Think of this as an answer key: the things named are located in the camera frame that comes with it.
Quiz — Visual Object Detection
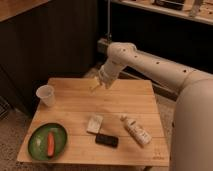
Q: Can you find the small wooden table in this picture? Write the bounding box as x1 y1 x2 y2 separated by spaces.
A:
27 78 169 167

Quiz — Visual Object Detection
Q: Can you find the dark wooden cabinet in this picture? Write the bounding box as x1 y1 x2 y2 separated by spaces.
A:
0 0 98 115

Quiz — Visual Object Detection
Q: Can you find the translucent plastic cup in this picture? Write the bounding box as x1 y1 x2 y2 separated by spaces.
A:
36 85 55 107

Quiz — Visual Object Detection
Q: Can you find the white plastic bottle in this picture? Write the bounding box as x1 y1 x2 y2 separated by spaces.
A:
120 115 152 146

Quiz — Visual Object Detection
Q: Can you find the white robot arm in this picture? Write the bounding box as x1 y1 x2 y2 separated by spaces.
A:
97 42 213 171

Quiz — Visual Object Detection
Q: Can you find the green plate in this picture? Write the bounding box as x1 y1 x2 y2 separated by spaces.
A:
28 123 67 161

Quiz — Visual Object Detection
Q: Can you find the vertical metal pole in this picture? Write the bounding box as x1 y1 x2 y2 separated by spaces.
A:
107 0 111 42

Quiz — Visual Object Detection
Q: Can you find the wooden shelf with clutter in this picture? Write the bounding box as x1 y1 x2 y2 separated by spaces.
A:
111 0 213 26

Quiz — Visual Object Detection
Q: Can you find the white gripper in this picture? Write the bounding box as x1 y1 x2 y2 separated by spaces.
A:
90 62 120 92

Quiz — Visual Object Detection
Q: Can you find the orange carrot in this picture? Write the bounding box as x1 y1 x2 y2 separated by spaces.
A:
47 132 55 157

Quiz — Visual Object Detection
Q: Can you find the black rectangular case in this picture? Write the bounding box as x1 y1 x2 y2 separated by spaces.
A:
95 134 119 147

